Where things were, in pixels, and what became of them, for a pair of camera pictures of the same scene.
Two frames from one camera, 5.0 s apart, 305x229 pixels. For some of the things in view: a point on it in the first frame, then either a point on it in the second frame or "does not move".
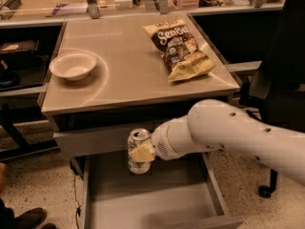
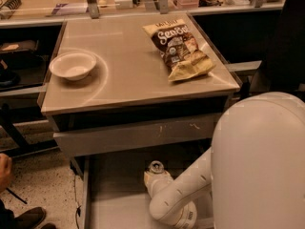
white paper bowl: (73, 66) does not move
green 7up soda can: (136, 137) → (156, 167)
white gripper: (161, 142) → (157, 179)
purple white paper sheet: (71, 9) does not move
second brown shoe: (49, 226) does not move
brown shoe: (30, 218) does not move
